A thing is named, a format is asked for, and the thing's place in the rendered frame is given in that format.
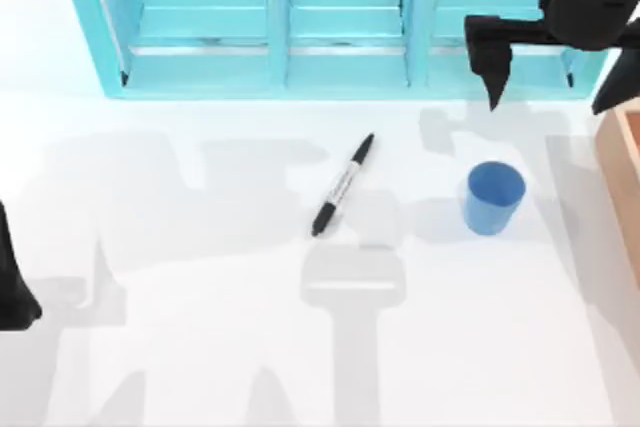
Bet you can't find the salmon-coloured shallow box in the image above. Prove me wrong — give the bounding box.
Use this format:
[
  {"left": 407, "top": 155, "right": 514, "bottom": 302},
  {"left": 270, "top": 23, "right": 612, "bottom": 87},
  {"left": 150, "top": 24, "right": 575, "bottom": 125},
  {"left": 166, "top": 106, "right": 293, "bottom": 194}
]
[{"left": 593, "top": 97, "right": 640, "bottom": 309}]

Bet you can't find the blue cup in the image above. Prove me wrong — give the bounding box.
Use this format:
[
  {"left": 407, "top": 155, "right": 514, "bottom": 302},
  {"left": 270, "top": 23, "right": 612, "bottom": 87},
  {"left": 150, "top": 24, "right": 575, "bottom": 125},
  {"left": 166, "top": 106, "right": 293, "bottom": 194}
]
[{"left": 461, "top": 160, "right": 528, "bottom": 238}]

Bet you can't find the light blue rack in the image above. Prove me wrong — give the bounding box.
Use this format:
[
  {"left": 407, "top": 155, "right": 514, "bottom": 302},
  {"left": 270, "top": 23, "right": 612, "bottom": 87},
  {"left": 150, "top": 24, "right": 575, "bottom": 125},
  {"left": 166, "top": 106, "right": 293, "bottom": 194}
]
[{"left": 54, "top": 0, "right": 622, "bottom": 101}]

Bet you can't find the black marker pen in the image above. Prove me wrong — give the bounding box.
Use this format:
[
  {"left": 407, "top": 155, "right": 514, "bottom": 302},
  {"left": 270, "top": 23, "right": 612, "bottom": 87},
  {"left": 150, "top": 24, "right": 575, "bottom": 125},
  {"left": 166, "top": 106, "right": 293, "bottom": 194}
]
[{"left": 310, "top": 132, "right": 376, "bottom": 239}]

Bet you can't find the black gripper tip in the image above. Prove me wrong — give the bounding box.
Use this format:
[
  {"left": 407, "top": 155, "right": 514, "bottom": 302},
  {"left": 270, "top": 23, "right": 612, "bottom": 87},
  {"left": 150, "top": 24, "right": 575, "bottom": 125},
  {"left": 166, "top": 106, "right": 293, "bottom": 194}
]
[{"left": 0, "top": 200, "right": 44, "bottom": 333}]

